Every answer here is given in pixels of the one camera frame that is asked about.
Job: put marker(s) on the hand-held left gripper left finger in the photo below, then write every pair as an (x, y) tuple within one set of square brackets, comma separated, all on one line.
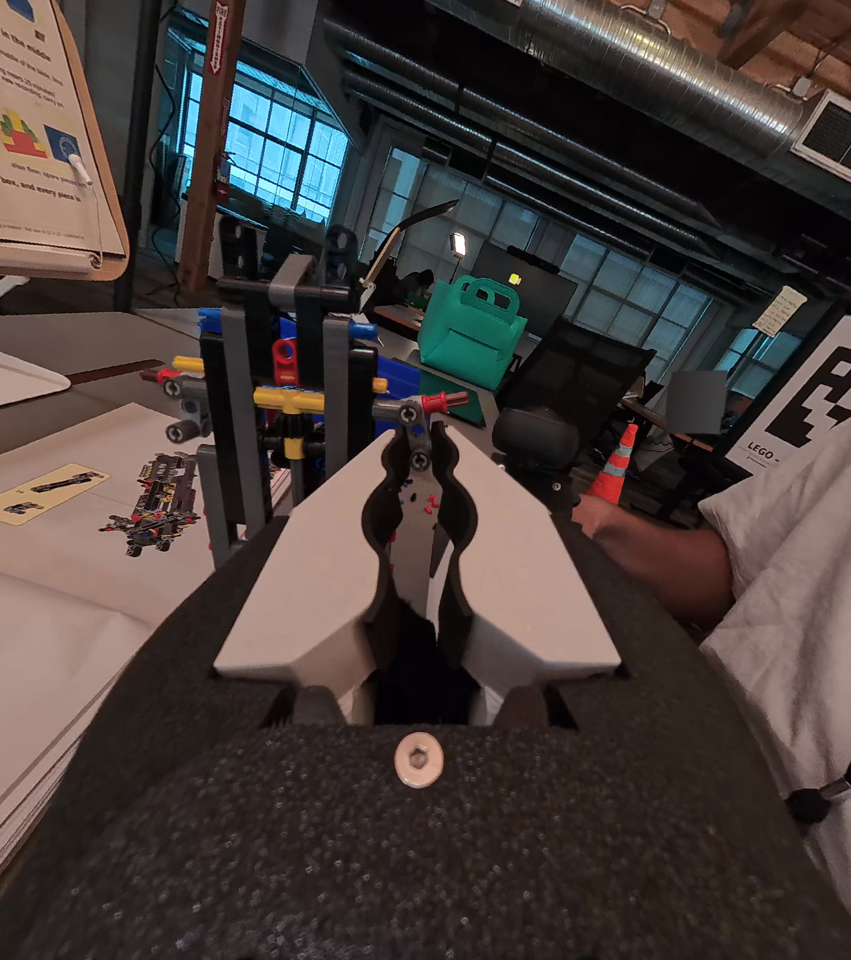
[(298, 592)]

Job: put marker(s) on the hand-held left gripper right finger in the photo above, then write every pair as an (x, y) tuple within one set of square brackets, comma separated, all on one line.
[(538, 592)]

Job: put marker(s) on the lego chassis assembly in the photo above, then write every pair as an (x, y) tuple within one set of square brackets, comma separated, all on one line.
[(234, 420)]

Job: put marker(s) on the lego instruction booklet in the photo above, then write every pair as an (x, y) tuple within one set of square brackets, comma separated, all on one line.
[(35, 637)]

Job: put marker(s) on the person's right forearm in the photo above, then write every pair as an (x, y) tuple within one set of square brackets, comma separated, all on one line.
[(658, 555)]

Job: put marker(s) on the black mesh chair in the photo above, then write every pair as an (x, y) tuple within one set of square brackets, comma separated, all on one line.
[(583, 367)]

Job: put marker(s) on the orange traffic cone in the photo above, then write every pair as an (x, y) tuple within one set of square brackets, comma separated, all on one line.
[(617, 472)]

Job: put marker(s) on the teal felt bag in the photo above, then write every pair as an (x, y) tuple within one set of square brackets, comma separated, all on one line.
[(470, 337)]

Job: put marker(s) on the black monitor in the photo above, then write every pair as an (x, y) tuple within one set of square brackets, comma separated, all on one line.
[(553, 300)]

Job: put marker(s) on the small light panel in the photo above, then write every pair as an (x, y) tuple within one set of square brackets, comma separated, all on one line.
[(460, 246)]

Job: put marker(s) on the blue storage bin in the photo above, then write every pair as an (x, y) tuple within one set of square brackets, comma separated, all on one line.
[(289, 328)]

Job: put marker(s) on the person in white shirt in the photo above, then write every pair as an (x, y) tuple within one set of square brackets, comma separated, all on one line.
[(808, 637)]

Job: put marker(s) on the black framed marker sign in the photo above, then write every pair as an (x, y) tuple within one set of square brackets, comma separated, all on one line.
[(808, 405)]

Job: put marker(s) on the white paper note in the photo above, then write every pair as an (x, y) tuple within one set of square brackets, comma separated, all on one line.
[(779, 311)]

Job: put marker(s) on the red fire extinguisher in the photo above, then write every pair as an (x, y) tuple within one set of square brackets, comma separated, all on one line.
[(222, 171)]

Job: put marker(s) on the white air vent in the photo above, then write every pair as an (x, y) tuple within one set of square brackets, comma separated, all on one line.
[(845, 139)]

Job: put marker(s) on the wooden instruction board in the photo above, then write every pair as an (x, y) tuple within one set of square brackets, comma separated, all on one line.
[(20, 112)]

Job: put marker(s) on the silver ventilation duct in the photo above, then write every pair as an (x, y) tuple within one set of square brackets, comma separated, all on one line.
[(658, 67)]

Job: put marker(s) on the wooden post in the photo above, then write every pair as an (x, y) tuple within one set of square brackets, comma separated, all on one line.
[(204, 187)]

